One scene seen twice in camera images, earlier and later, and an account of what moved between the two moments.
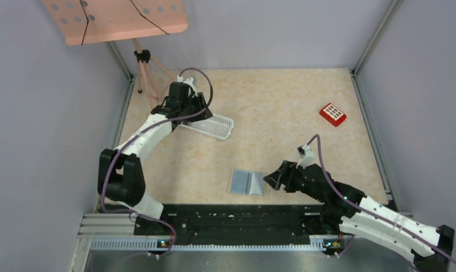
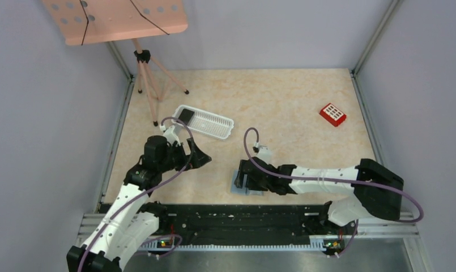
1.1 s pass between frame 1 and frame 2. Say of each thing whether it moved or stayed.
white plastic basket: stayed
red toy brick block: stayed
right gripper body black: moved
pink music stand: stayed
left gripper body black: moved
